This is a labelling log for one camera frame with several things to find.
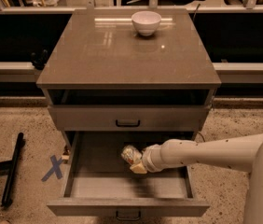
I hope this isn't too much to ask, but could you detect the blue tape cross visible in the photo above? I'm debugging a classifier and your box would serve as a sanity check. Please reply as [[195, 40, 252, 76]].
[[41, 155, 62, 182]]

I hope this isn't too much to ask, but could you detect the white bowl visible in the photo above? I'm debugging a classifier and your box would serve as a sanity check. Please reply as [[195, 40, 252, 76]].
[[131, 11, 161, 36]]

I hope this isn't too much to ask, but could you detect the crushed 7up can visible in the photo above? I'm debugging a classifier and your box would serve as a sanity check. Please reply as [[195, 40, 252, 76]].
[[121, 145, 142, 165]]

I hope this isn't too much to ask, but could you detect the grey drawer cabinet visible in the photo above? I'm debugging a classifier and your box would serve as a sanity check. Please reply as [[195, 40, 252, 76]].
[[37, 9, 221, 146]]

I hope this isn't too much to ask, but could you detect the black clamp on ledge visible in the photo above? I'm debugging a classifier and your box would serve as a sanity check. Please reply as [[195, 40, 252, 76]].
[[31, 49, 48, 70]]

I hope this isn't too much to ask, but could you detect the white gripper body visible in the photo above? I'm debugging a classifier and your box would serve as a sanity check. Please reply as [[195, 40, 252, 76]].
[[142, 145, 163, 173]]

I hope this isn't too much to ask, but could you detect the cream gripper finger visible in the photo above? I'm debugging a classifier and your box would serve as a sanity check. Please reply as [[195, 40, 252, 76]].
[[130, 162, 147, 175]]

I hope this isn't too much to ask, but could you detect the open grey middle drawer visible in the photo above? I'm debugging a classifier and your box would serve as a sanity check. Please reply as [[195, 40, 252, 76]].
[[48, 132, 209, 221]]

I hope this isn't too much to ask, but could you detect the closed grey top drawer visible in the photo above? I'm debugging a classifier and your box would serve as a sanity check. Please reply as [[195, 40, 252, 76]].
[[48, 105, 210, 132]]

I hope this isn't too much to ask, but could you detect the black stand leg left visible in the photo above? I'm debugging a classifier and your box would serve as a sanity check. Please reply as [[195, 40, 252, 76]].
[[0, 133, 25, 208]]

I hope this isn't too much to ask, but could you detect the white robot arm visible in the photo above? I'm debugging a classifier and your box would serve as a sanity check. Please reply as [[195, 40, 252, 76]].
[[122, 134, 263, 224]]

